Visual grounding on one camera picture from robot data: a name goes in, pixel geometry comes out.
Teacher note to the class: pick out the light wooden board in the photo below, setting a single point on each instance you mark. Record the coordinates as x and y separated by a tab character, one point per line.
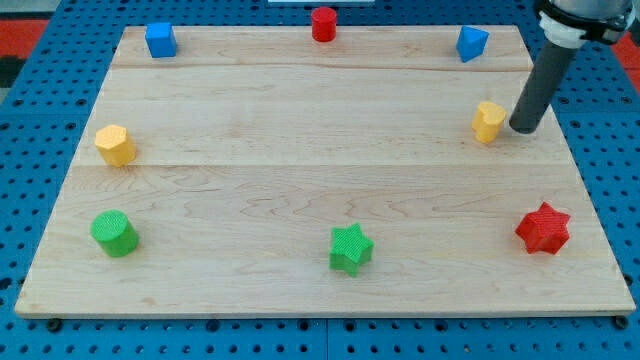
253	143

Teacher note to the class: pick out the green star block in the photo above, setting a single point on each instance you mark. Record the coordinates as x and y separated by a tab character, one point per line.
350	249

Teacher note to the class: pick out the red cylinder block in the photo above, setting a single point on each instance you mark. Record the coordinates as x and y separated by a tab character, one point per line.
324	24

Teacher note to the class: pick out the yellow heart block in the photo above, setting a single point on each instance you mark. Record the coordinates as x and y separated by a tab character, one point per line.
488	121

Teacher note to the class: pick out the blue triangular prism block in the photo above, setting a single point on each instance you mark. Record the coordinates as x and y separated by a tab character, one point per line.
471	43

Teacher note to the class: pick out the yellow hexagon block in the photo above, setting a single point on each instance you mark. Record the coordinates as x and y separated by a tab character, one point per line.
115	145

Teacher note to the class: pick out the green cylinder block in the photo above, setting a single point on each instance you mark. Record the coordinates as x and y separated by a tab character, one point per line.
114	233

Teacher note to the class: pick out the blue cube block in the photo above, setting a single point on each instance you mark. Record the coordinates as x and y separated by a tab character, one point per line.
161	40

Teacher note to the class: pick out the red star block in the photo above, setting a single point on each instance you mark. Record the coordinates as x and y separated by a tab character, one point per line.
544	230

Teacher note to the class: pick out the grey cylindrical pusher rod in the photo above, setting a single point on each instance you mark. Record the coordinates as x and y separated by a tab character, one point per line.
550	67

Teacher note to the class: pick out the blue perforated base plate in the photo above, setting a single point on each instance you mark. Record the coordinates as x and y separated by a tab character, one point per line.
47	107

